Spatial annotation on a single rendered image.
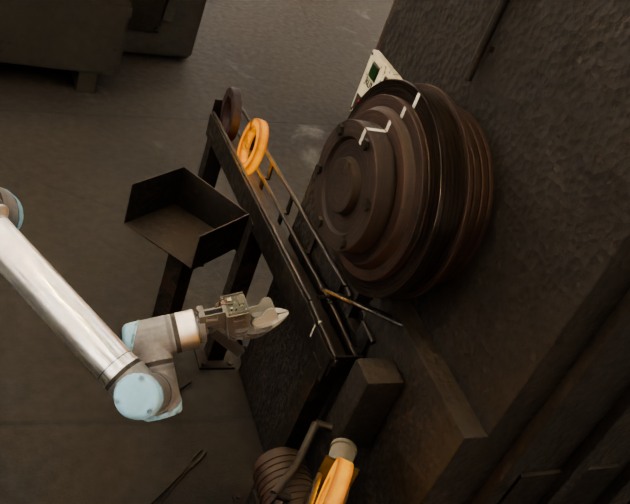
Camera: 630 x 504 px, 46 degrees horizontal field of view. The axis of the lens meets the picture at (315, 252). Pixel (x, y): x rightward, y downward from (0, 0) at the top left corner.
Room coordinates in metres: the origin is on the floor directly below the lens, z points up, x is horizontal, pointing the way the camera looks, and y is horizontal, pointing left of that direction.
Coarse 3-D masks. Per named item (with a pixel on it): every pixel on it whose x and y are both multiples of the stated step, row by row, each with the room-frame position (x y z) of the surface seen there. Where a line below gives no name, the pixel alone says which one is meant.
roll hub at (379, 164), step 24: (360, 120) 1.43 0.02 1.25; (336, 144) 1.46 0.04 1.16; (384, 144) 1.36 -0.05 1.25; (336, 168) 1.41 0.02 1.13; (360, 168) 1.36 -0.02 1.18; (384, 168) 1.31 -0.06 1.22; (336, 192) 1.37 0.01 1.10; (360, 192) 1.33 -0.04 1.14; (384, 192) 1.29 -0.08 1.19; (336, 216) 1.38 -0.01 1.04; (360, 216) 1.29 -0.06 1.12; (384, 216) 1.28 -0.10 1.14; (336, 240) 1.33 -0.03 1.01; (360, 240) 1.27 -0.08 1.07
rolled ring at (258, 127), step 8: (256, 120) 2.19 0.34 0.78; (248, 128) 2.21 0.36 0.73; (256, 128) 2.16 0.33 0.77; (264, 128) 2.14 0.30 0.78; (248, 136) 2.22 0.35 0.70; (256, 136) 2.13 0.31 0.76; (264, 136) 2.12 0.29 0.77; (240, 144) 2.21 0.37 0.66; (248, 144) 2.21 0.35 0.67; (256, 144) 2.10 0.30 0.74; (264, 144) 2.10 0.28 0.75; (240, 152) 2.18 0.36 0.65; (248, 152) 2.20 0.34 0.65; (256, 152) 2.08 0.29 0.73; (264, 152) 2.09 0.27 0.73; (248, 160) 2.09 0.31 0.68; (256, 160) 2.08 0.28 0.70; (248, 168) 2.08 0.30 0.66; (256, 168) 2.09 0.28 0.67
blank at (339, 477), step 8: (336, 464) 0.97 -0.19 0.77; (344, 464) 0.97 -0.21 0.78; (352, 464) 0.98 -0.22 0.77; (336, 472) 0.94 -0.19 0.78; (344, 472) 0.95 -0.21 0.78; (352, 472) 0.96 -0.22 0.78; (328, 480) 0.98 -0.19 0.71; (336, 480) 0.93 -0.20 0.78; (344, 480) 0.93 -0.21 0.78; (328, 488) 0.91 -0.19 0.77; (336, 488) 0.91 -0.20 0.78; (344, 488) 0.92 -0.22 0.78; (320, 496) 0.96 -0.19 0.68; (328, 496) 0.90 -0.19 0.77; (336, 496) 0.90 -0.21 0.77; (344, 496) 0.91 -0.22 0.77
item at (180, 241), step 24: (144, 192) 1.71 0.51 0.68; (168, 192) 1.81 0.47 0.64; (192, 192) 1.82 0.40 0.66; (216, 192) 1.79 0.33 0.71; (144, 216) 1.72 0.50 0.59; (168, 216) 1.76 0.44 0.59; (192, 216) 1.81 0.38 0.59; (216, 216) 1.78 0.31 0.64; (240, 216) 1.75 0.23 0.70; (168, 240) 1.65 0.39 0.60; (192, 240) 1.69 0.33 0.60; (216, 240) 1.63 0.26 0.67; (240, 240) 1.74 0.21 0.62; (168, 264) 1.67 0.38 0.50; (192, 264) 1.56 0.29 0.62; (168, 288) 1.66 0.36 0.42; (168, 312) 1.65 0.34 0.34
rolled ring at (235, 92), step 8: (232, 88) 2.37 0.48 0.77; (224, 96) 2.43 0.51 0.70; (232, 96) 2.33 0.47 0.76; (240, 96) 2.34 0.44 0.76; (224, 104) 2.41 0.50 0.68; (232, 104) 2.31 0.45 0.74; (240, 104) 2.31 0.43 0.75; (224, 112) 2.41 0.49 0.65; (232, 112) 2.29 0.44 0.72; (240, 112) 2.30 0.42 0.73; (224, 120) 2.39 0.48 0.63; (232, 120) 2.28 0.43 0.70; (240, 120) 2.29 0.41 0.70; (224, 128) 2.36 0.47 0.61; (232, 128) 2.28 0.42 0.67; (232, 136) 2.29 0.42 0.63
